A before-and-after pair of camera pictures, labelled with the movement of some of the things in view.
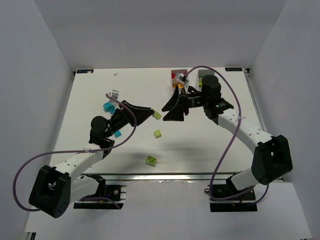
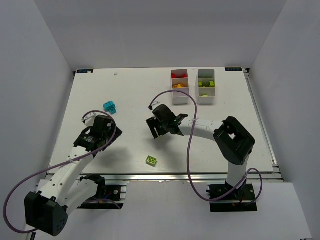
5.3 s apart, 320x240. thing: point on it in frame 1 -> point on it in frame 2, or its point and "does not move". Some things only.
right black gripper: [185, 102] -> [155, 126]
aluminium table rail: [158, 177] does not move
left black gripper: [123, 114] -> [110, 139]
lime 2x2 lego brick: [151, 160] does not move
